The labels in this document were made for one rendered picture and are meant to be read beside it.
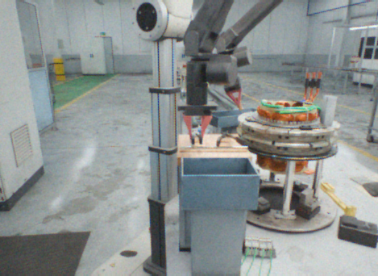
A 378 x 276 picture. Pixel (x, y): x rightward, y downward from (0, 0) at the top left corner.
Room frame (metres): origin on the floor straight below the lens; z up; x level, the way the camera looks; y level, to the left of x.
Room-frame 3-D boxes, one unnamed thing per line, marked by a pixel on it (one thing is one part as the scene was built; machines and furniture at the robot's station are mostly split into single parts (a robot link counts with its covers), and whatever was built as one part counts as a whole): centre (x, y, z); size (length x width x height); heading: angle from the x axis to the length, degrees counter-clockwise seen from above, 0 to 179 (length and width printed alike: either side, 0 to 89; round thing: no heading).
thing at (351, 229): (0.71, -0.51, 0.81); 0.10 x 0.06 x 0.06; 63
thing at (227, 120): (1.18, -0.21, 0.92); 0.25 x 0.11 x 0.28; 115
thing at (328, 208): (0.91, -0.34, 0.80); 0.39 x 0.39 x 0.01
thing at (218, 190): (0.59, -0.07, 0.92); 0.17 x 0.11 x 0.28; 91
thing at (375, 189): (1.00, -0.77, 0.79); 0.24 x 0.13 x 0.02; 6
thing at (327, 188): (0.93, -0.56, 0.80); 0.22 x 0.04 x 0.03; 179
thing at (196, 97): (0.72, -0.03, 1.20); 0.10 x 0.07 x 0.07; 92
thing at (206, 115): (0.72, -0.03, 1.13); 0.07 x 0.07 x 0.09; 2
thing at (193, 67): (0.72, -0.03, 1.26); 0.07 x 0.06 x 0.07; 59
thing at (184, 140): (0.74, -0.07, 1.05); 0.20 x 0.19 x 0.02; 1
